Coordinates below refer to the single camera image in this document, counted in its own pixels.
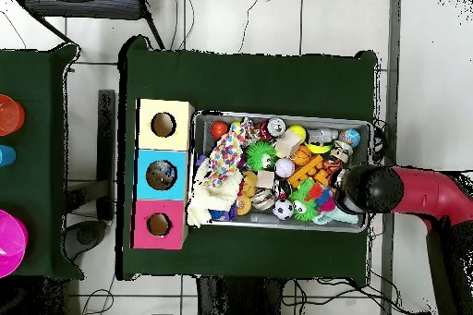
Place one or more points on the long polka dot cloth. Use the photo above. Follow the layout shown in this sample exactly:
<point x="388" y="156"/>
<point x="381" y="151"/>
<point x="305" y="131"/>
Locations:
<point x="229" y="152"/>

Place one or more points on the cream knitted cloth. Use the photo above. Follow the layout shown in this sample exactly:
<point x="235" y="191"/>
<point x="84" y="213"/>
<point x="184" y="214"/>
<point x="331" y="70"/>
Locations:
<point x="218" y="196"/>

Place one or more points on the crushed bottle with blue label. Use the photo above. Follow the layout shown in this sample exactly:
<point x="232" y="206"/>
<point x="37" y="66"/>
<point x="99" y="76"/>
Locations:
<point x="169" y="171"/>

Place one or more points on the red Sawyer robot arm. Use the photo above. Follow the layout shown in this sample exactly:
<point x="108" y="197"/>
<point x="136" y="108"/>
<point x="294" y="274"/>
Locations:
<point x="425" y="193"/>

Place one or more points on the wooden box with three holes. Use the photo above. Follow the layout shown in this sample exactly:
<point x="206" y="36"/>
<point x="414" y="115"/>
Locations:
<point x="147" y="137"/>

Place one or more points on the shallow mesh bin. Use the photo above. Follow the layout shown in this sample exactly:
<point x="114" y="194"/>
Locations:
<point x="354" y="130"/>

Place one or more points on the orange ball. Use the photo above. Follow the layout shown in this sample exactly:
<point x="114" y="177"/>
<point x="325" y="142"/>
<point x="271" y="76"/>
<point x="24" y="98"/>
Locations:
<point x="218" y="129"/>

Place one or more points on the silver topped drink can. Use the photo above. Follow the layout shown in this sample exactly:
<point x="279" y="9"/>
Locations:
<point x="276" y="126"/>

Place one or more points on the plain wooden block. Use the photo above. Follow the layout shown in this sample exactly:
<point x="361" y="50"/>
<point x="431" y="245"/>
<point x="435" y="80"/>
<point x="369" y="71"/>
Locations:
<point x="288" y="143"/>

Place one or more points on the small orange basketball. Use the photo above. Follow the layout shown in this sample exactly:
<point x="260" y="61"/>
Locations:
<point x="301" y="155"/>

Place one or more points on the yellow ball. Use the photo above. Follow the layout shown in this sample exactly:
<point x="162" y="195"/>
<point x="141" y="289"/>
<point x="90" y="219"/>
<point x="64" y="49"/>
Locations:
<point x="296" y="132"/>

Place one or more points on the small soccer ball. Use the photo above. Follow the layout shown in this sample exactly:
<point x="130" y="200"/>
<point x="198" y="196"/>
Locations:
<point x="283" y="208"/>

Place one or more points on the dark green table cloth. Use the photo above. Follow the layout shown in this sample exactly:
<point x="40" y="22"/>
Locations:
<point x="240" y="82"/>

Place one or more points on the green side table cloth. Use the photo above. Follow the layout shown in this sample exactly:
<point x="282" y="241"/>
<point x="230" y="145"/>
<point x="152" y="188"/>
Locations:
<point x="40" y="78"/>

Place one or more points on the dark office chair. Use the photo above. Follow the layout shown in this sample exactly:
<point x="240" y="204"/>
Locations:
<point x="85" y="4"/>

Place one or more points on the orange ribbed plastic cup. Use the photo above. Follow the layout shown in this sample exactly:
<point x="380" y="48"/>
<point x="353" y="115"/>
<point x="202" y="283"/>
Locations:
<point x="10" y="115"/>

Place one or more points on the blue plastic cup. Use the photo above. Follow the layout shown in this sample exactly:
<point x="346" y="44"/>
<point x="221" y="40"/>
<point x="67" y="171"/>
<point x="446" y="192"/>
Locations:
<point x="6" y="156"/>

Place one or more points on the magenta plastic bowl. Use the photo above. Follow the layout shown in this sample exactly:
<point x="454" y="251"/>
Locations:
<point x="11" y="244"/>

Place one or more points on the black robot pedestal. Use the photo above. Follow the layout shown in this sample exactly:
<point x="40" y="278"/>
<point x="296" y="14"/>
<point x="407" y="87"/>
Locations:
<point x="236" y="298"/>

